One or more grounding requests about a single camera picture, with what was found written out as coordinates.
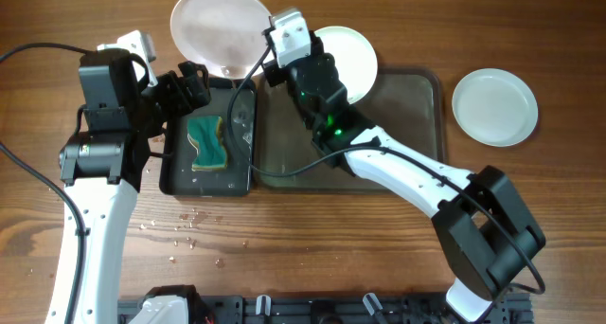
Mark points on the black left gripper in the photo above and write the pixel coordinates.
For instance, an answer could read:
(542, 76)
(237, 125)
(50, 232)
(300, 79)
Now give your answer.
(177, 91)

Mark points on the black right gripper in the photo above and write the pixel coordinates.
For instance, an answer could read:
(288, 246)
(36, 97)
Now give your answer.
(273, 73)

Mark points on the green yellow sponge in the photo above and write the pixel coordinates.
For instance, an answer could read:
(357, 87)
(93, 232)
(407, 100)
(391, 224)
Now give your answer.
(205, 135)

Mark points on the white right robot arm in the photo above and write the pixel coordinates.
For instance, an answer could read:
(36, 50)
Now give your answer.
(484, 227)

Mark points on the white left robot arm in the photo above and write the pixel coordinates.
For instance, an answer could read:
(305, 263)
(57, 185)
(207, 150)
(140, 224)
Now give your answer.
(101, 169)

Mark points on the black water tray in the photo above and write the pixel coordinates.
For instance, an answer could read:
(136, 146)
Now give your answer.
(177, 177)

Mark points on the dark grey serving tray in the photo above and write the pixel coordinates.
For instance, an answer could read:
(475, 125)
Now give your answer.
(407, 102)

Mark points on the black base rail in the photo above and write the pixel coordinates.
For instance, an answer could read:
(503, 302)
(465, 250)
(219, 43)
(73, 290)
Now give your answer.
(409, 309)

